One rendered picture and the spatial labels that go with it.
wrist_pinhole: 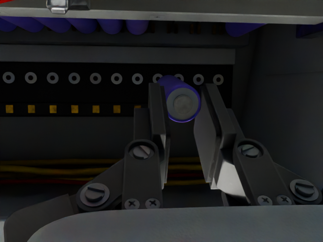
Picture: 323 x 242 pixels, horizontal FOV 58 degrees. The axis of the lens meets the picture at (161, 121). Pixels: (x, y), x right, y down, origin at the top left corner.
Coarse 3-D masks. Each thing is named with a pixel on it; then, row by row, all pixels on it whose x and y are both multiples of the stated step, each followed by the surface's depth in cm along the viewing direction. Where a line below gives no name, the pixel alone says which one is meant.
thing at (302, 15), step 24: (24, 0) 14; (96, 0) 14; (120, 0) 15; (144, 0) 15; (168, 0) 15; (192, 0) 15; (216, 0) 15; (240, 0) 15; (264, 0) 15; (288, 0) 15; (312, 0) 15
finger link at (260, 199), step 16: (240, 144) 11; (256, 144) 11; (240, 160) 10; (256, 160) 10; (272, 160) 10; (240, 176) 10; (256, 176) 10; (272, 176) 10; (256, 192) 9; (272, 192) 9; (288, 192) 9
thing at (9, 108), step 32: (0, 64) 28; (32, 64) 28; (64, 64) 28; (96, 64) 29; (128, 64) 29; (160, 64) 29; (192, 64) 29; (0, 96) 28; (32, 96) 28; (64, 96) 29; (96, 96) 29; (128, 96) 29; (224, 96) 30
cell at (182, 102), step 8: (160, 80) 19; (168, 80) 16; (176, 80) 16; (168, 88) 14; (176, 88) 14; (184, 88) 14; (192, 88) 14; (168, 96) 14; (176, 96) 14; (184, 96) 13; (192, 96) 14; (168, 104) 14; (176, 104) 14; (184, 104) 14; (192, 104) 14; (200, 104) 14; (168, 112) 14; (176, 112) 14; (184, 112) 14; (192, 112) 14; (176, 120) 14; (184, 120) 14
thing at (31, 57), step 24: (288, 24) 24; (312, 24) 18; (0, 48) 27; (24, 48) 27; (48, 48) 27; (72, 48) 28; (96, 48) 28; (120, 48) 28; (144, 48) 28; (168, 48) 28; (192, 48) 29; (216, 48) 29; (264, 48) 29; (288, 48) 24; (312, 48) 21; (264, 72) 29; (288, 72) 24
